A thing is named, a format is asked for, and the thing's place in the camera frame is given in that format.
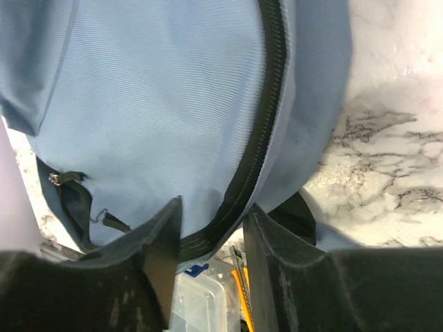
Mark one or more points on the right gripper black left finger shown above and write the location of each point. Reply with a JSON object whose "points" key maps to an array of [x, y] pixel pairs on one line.
{"points": [[127, 285]]}

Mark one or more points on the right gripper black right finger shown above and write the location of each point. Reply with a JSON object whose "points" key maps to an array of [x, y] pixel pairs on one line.
{"points": [[297, 287]]}

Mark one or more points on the blue student backpack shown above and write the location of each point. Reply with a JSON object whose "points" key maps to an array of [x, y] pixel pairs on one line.
{"points": [[128, 104]]}

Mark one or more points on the yellow utility knife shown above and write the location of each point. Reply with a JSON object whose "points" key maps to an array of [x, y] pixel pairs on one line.
{"points": [[240, 273]]}

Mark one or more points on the clear plastic screw box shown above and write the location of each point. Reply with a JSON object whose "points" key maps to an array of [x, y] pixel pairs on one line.
{"points": [[206, 298]]}

